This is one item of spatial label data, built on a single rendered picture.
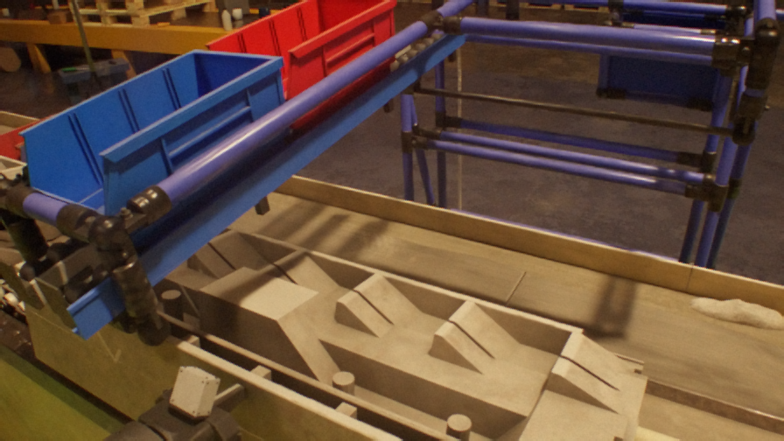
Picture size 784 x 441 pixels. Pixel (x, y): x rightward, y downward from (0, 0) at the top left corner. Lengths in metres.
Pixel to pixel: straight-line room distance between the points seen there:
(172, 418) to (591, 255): 0.98
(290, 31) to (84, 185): 0.45
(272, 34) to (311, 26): 0.11
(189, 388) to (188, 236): 0.17
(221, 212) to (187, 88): 0.23
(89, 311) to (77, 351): 0.45
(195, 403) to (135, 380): 0.30
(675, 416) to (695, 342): 0.21
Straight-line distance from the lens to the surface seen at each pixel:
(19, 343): 1.39
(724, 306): 1.32
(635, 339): 1.21
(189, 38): 5.67
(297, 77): 0.82
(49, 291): 0.66
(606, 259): 1.36
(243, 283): 0.97
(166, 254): 0.68
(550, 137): 1.57
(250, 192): 0.75
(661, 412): 1.08
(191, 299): 1.07
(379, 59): 0.91
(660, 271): 1.35
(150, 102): 0.84
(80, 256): 0.76
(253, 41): 0.97
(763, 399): 1.18
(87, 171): 0.80
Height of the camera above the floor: 1.51
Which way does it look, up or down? 30 degrees down
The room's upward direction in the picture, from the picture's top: 3 degrees counter-clockwise
